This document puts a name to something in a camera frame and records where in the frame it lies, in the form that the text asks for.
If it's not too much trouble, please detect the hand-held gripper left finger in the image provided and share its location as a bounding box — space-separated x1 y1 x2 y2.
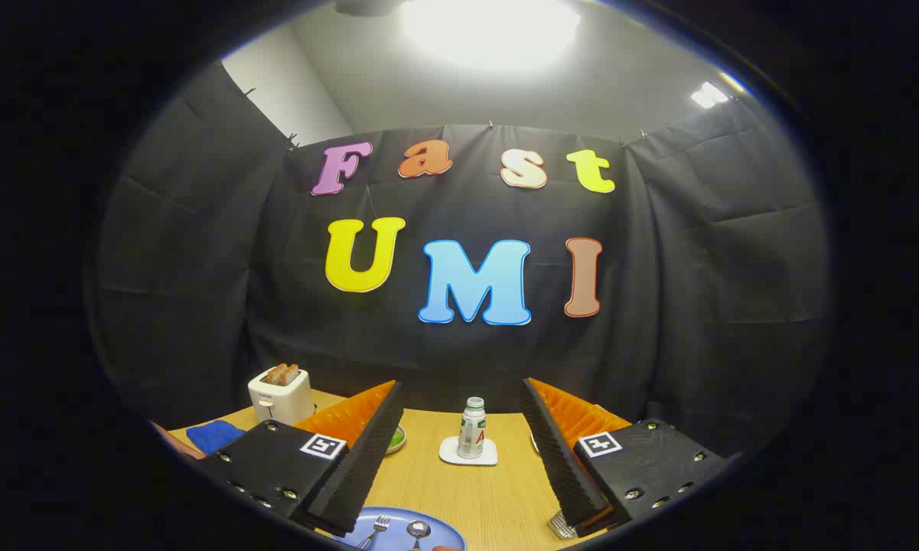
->
199 380 405 538

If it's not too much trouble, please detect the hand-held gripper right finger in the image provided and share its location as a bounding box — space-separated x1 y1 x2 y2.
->
520 377 729 536

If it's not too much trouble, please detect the fork with checkered handle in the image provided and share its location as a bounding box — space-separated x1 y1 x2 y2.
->
356 515 392 550

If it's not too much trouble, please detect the blue round plate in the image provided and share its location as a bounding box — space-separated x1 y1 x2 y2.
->
335 507 468 551

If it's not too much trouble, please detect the white and green bottle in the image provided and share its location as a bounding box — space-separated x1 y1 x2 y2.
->
458 397 487 460

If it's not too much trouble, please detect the white square coaster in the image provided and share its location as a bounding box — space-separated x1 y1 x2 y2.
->
438 435 499 467

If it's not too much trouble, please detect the white toaster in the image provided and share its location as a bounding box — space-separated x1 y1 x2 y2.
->
248 364 314 426

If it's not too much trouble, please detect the blue folded cloth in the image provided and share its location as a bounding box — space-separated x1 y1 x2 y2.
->
186 419 246 456

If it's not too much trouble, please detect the small ceiling light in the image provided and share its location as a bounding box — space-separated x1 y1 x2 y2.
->
690 81 730 109

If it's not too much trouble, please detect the large ceiling light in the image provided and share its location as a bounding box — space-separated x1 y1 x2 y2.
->
402 0 582 73

